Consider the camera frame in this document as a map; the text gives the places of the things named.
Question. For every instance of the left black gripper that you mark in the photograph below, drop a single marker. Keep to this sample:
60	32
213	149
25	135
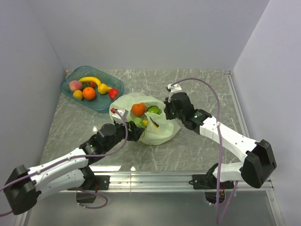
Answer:
136	132

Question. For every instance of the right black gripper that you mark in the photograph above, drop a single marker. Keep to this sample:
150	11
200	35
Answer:
168	105

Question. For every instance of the light green plastic bag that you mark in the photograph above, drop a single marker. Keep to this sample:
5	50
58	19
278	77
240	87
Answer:
159	129

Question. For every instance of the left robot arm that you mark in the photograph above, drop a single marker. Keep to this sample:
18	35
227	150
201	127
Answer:
25	187

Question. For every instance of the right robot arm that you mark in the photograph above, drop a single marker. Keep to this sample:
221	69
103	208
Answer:
256	158

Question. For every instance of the green apple in bag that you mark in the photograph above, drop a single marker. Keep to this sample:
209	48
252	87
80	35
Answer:
138	122

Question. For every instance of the orange fruit in bag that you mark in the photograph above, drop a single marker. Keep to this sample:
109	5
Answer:
138	109

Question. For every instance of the blue transparent plastic tray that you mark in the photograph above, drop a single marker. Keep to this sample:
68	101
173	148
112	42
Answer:
100	103

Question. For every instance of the yellow pear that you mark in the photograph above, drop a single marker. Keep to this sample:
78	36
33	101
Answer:
103	88

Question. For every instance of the small red strawberry behind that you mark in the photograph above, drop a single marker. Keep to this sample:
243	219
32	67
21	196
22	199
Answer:
90	84

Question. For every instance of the small yellow lemon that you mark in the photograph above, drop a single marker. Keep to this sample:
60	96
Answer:
78	94

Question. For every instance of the yellow banana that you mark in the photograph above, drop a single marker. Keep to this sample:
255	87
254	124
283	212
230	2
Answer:
95	80

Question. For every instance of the pink peach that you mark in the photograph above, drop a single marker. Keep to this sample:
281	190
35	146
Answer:
75	85

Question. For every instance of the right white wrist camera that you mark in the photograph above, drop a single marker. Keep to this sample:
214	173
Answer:
173	89

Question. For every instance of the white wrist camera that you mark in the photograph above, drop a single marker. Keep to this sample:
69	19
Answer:
119	115
173	89

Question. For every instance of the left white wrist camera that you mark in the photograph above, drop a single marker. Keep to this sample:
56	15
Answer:
119	115

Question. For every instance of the aluminium mounting rail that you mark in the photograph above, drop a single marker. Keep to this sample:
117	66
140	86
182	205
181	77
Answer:
148	182

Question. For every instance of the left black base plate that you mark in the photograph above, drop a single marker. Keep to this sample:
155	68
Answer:
100	183

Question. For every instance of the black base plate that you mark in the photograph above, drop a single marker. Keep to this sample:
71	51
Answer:
206	181
100	183

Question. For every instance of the right side aluminium rail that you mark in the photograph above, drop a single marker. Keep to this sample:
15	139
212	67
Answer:
237	106

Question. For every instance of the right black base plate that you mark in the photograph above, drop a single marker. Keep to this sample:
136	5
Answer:
206	181

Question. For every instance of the black box under rail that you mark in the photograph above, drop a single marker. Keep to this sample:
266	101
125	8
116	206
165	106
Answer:
84	198

